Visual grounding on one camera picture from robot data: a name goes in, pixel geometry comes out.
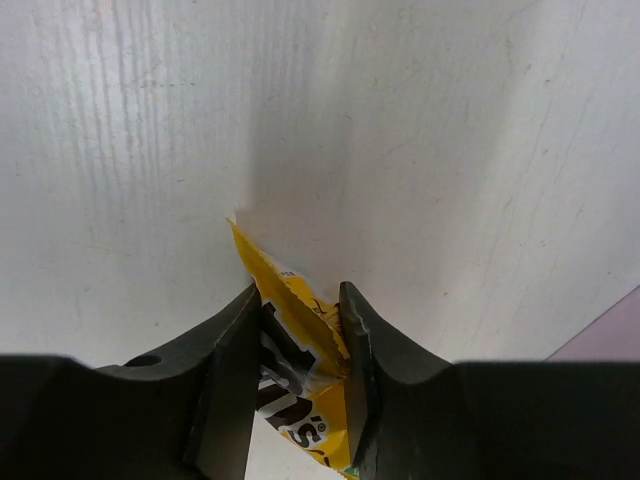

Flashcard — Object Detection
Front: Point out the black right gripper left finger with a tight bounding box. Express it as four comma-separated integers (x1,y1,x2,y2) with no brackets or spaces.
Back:
1,287,261,479

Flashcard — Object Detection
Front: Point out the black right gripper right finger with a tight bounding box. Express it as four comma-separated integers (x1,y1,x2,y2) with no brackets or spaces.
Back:
339,282,639,479

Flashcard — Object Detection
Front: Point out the yellow candy bag front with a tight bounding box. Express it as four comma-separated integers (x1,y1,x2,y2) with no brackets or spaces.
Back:
231,225,359,479

